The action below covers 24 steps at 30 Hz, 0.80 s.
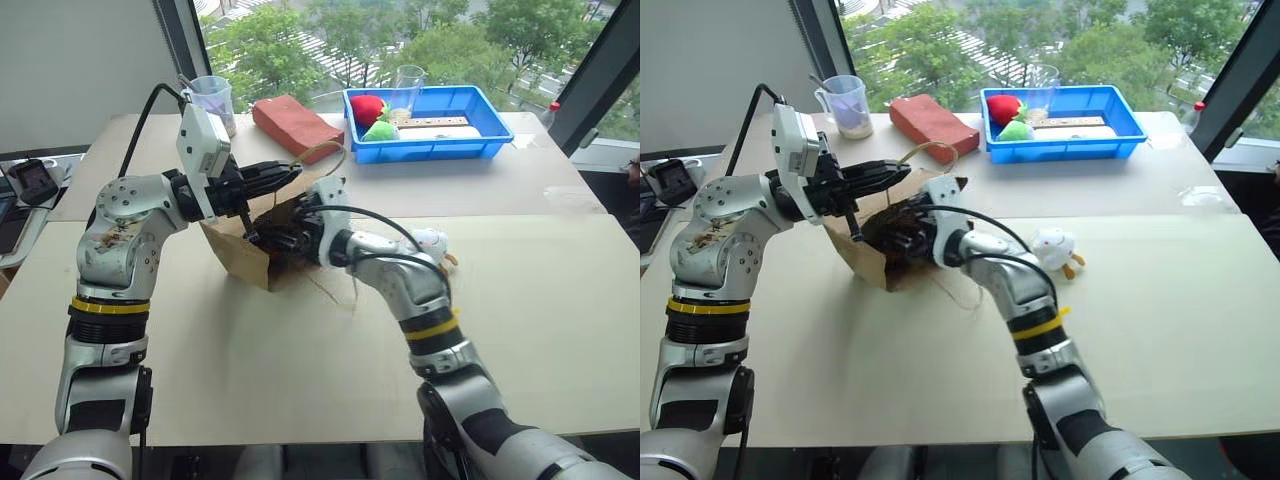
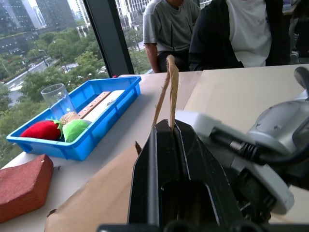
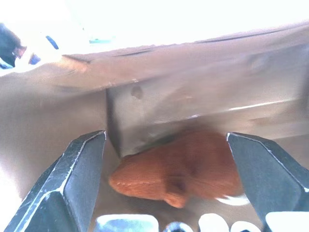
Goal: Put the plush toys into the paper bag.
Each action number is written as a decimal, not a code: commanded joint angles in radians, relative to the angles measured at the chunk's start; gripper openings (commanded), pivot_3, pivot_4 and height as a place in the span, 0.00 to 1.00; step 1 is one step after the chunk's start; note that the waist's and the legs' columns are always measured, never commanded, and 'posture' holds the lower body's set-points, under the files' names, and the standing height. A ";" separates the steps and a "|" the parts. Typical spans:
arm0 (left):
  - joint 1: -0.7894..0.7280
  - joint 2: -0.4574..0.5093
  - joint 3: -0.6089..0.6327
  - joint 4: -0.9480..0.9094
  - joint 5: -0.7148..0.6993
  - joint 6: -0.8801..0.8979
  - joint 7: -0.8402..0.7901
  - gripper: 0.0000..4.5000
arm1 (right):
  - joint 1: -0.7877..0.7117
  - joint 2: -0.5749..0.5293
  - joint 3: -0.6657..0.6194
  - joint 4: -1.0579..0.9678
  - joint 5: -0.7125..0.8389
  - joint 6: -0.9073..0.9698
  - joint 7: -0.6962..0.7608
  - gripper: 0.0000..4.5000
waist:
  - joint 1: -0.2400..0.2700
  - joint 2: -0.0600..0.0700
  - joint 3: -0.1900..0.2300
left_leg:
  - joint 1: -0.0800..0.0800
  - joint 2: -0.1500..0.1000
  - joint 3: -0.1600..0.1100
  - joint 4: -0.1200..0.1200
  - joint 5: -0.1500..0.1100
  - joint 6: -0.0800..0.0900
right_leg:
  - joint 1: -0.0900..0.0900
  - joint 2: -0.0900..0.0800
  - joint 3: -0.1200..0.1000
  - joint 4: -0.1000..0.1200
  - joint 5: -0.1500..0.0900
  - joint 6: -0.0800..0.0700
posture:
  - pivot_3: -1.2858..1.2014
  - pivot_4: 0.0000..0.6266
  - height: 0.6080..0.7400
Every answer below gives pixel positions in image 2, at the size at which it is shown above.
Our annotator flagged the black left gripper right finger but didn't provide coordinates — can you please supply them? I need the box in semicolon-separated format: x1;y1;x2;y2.
172;119;243;224

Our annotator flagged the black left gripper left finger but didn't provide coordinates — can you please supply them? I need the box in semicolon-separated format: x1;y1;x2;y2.
127;119;181;224

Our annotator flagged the brown paper bag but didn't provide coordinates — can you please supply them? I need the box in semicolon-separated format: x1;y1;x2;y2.
44;55;181;232

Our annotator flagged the green round plush toy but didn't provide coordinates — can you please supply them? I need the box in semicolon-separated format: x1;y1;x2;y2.
62;119;90;143

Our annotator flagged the tan speckled plush toy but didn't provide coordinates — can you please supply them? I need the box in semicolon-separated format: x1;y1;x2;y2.
59;111;80;125

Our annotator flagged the red strawberry plush toy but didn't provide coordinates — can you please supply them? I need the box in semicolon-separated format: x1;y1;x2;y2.
20;118;64;141

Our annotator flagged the blue plastic tray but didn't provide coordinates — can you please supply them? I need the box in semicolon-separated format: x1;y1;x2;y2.
6;75;142;161

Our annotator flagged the wooden strip with holes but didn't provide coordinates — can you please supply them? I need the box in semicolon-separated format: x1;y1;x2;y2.
77;91;112;119

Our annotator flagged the clear glass cup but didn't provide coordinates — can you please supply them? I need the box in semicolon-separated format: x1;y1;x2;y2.
40;83;78;121

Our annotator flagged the red brick block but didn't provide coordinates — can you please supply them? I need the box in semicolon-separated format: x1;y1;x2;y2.
0;154;55;224

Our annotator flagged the person in black jacket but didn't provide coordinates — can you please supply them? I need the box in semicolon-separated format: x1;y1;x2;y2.
188;0;291;72

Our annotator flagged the person in grey t-shirt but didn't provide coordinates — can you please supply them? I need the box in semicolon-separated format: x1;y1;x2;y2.
142;0;201;73

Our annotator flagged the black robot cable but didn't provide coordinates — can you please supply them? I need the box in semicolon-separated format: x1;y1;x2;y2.
209;127;309;170

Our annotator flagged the dark window frame post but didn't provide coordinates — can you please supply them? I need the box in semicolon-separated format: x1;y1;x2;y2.
83;0;135;78

